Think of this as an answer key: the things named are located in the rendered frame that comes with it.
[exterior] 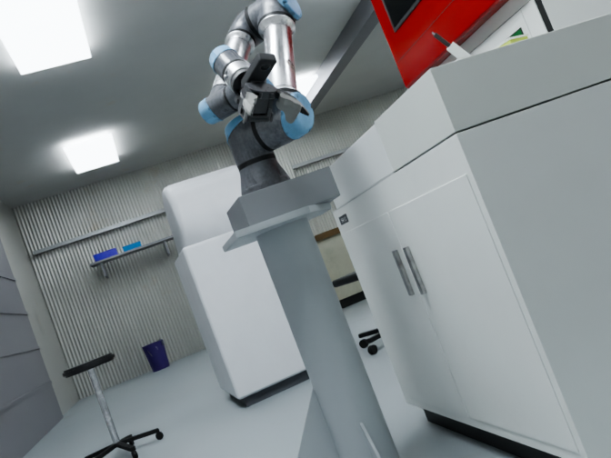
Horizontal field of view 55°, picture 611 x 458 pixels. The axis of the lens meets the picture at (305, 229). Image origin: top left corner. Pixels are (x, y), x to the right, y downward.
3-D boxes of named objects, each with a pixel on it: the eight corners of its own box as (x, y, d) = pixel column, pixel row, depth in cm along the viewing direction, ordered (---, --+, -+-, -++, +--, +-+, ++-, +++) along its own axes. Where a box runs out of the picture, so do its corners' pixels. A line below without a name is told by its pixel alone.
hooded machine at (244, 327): (338, 368, 368) (253, 146, 377) (236, 413, 349) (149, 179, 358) (308, 360, 444) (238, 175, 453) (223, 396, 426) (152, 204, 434)
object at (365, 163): (359, 200, 212) (345, 164, 213) (423, 161, 159) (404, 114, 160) (336, 209, 210) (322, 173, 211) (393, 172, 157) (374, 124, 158)
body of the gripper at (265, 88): (274, 124, 142) (254, 101, 150) (282, 91, 137) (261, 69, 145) (245, 124, 138) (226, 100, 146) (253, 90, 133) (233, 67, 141)
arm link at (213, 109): (223, 16, 194) (188, 108, 162) (247, 0, 189) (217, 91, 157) (245, 44, 201) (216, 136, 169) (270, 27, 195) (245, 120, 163)
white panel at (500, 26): (455, 171, 252) (420, 85, 254) (585, 104, 173) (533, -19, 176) (448, 173, 251) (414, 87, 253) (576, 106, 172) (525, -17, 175)
